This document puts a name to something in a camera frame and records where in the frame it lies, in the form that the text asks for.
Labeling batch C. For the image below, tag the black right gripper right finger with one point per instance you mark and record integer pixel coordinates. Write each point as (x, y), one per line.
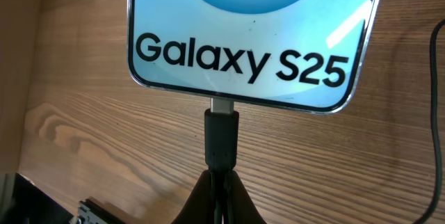
(239, 207)

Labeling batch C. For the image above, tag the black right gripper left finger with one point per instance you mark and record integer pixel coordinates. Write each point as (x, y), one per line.
(200, 206)

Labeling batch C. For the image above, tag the Galaxy S25 smartphone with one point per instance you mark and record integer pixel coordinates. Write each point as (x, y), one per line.
(303, 55)

